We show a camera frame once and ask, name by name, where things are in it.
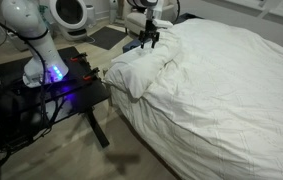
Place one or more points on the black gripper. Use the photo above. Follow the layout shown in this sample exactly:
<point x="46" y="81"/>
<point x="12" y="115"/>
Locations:
<point x="150" y="27"/>

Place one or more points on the white stitched duvet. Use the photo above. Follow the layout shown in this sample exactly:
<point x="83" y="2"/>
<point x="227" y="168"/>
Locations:
<point x="231" y="100"/>

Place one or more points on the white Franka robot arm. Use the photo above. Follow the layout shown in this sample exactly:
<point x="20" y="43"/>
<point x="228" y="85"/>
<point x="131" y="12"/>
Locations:
<point x="37" y="43"/>

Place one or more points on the blue hard-shell suitcase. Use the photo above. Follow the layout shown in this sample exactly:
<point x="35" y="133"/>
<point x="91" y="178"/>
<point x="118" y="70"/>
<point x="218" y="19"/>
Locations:
<point x="131" y="45"/>

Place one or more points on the beige armchair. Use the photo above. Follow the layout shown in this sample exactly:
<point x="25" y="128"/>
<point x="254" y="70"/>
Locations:
<point x="134" y="21"/>

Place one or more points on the black floor mat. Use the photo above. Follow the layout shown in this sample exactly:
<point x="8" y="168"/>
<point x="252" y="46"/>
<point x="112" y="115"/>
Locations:
<point x="107" y="37"/>

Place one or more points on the dark grey ottoman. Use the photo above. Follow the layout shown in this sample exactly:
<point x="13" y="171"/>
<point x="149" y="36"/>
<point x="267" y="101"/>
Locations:
<point x="187" y="17"/>

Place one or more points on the white slim floor appliance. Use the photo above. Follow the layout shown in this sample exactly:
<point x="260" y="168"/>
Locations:
<point x="113" y="11"/>

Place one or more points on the white trash bin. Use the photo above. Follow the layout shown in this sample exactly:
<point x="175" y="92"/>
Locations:
<point x="91" y="16"/>

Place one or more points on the round white litter box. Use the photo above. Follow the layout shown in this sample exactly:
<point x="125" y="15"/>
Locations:
<point x="68" y="13"/>

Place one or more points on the black robot table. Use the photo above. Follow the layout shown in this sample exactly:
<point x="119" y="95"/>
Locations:
<point x="81" y="95"/>

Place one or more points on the white low cabinet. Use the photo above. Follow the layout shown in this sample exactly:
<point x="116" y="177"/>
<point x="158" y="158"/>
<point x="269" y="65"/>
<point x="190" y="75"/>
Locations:
<point x="16" y="41"/>

